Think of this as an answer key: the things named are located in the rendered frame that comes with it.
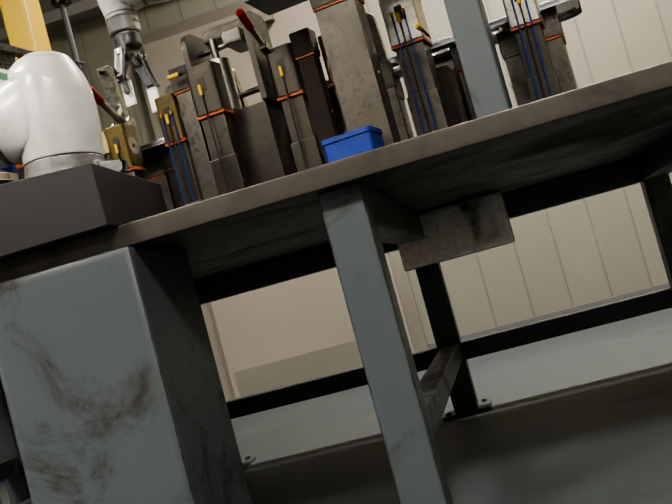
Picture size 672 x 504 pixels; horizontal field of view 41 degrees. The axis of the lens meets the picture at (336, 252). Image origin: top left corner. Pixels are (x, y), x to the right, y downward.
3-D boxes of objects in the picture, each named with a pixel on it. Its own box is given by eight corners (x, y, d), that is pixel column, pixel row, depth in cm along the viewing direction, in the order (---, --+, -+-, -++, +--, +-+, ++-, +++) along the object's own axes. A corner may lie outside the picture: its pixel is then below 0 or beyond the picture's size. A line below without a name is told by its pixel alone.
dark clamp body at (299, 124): (345, 200, 218) (303, 48, 220) (328, 199, 207) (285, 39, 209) (317, 209, 220) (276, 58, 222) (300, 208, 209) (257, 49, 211)
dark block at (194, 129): (241, 229, 224) (198, 67, 226) (229, 230, 218) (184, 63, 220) (223, 235, 226) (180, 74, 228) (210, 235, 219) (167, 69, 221)
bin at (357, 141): (394, 170, 190) (382, 129, 190) (381, 168, 180) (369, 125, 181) (346, 185, 193) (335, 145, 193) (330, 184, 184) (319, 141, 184)
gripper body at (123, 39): (129, 27, 248) (137, 60, 247) (145, 33, 256) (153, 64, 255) (106, 36, 250) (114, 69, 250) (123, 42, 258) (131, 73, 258)
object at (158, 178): (193, 253, 251) (167, 152, 252) (186, 253, 247) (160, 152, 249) (172, 259, 253) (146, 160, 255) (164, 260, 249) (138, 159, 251)
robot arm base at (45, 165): (100, 170, 165) (95, 140, 165) (0, 198, 171) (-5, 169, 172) (151, 179, 182) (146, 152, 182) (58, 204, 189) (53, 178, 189)
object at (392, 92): (423, 177, 217) (391, 61, 218) (420, 176, 214) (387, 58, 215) (407, 181, 218) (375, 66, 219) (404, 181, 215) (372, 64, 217)
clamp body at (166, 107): (226, 237, 229) (189, 95, 231) (207, 238, 219) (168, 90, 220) (204, 244, 231) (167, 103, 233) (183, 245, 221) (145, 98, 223)
